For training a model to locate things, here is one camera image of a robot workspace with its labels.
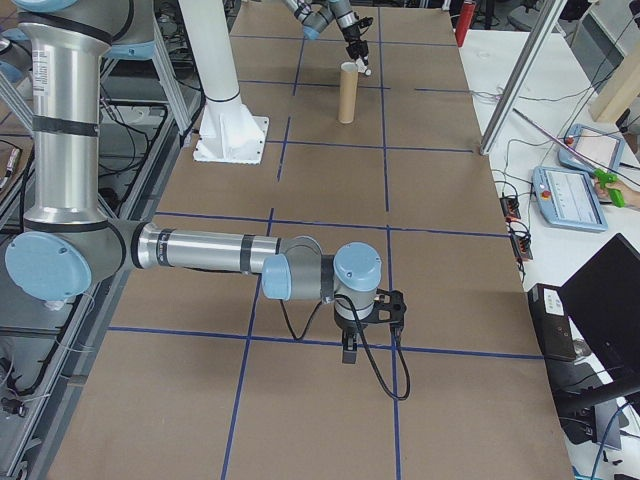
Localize metal stand with green top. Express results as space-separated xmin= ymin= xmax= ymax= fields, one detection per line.
xmin=469 ymin=87 xmax=629 ymax=208

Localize operator right hand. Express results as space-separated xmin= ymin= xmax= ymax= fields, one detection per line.
xmin=594 ymin=178 xmax=640 ymax=209

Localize brown cardboard tube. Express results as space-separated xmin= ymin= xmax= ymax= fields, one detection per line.
xmin=337 ymin=61 xmax=361 ymax=124

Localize red tube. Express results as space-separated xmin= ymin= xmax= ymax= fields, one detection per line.
xmin=455 ymin=0 xmax=477 ymax=49

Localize black computer box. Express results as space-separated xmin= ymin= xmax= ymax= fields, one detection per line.
xmin=527 ymin=282 xmax=584 ymax=363

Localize blue grey teach pendant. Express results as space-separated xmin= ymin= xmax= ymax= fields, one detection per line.
xmin=555 ymin=123 xmax=627 ymax=172
xmin=530 ymin=165 xmax=610 ymax=235

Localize wooden beam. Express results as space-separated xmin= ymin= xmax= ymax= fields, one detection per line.
xmin=589 ymin=42 xmax=640 ymax=124

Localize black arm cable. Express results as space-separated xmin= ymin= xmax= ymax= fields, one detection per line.
xmin=337 ymin=292 xmax=413 ymax=402
xmin=277 ymin=294 xmax=324 ymax=343

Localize aluminium profile post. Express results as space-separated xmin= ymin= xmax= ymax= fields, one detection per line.
xmin=478 ymin=0 xmax=570 ymax=157

